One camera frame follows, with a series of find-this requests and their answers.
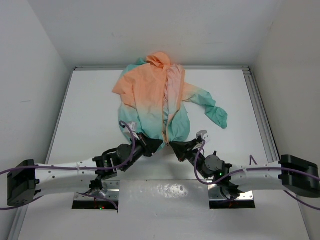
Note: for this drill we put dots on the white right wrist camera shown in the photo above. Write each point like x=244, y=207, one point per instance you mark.
x=204, y=136

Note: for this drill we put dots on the aluminium frame rail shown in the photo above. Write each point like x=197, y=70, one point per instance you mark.
x=266, y=134
x=187, y=67

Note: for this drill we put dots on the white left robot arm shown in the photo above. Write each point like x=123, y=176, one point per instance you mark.
x=28, y=181

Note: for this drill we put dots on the shiny metal base plate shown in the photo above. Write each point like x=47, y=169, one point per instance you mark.
x=116, y=190

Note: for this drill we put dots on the aluminium frame rail back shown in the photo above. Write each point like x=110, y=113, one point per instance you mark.
x=187, y=67

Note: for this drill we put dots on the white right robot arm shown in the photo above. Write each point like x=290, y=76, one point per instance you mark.
x=290, y=173

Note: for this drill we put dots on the aluminium frame rail right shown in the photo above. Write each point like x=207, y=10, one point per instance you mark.
x=266, y=134

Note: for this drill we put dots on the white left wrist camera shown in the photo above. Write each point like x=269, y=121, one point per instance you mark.
x=132, y=125

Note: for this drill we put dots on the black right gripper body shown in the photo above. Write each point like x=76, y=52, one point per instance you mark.
x=192, y=155

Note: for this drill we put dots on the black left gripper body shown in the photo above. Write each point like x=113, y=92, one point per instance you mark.
x=140, y=146

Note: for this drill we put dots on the orange and teal gradient jacket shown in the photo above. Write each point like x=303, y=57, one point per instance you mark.
x=153, y=92

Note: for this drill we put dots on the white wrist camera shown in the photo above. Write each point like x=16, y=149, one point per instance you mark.
x=132, y=125
x=204, y=136

